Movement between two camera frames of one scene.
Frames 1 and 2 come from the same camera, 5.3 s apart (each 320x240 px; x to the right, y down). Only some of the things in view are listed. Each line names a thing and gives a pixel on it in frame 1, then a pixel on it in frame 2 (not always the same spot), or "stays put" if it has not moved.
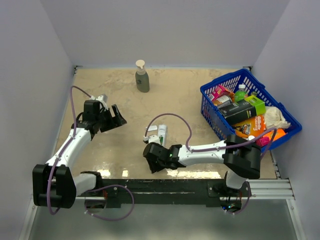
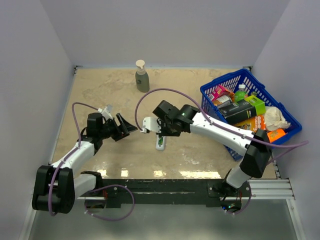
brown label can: [222, 101] stays put
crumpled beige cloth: [273, 118] stays put
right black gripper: [154, 167] -> [164, 133]
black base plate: [207, 192] stays put
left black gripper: [115, 121] -> [127, 127]
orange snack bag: [278, 133] stays put
